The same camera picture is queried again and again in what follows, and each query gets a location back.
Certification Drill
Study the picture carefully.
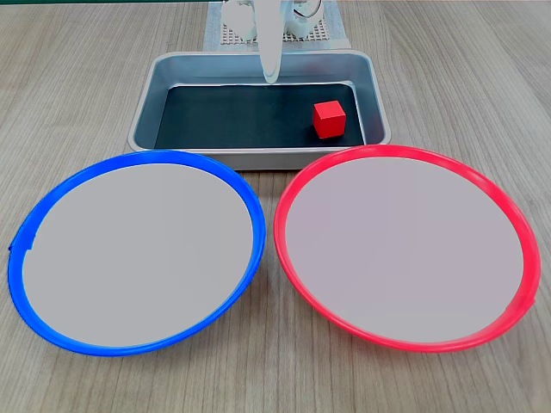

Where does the red rimmed white plate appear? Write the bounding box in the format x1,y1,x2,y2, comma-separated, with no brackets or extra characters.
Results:
273,144,542,354

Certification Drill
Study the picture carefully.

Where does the red cube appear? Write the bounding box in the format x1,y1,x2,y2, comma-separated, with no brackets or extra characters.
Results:
313,100,347,140

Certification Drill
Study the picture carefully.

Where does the steel tray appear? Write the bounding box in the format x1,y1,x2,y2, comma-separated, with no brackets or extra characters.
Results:
127,50,393,171

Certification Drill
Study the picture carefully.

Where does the black tray mat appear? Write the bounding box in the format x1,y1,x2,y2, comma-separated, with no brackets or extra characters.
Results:
153,83,368,150

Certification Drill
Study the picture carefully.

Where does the blue rimmed white plate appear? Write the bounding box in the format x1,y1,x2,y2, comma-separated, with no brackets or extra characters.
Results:
7,149,268,358

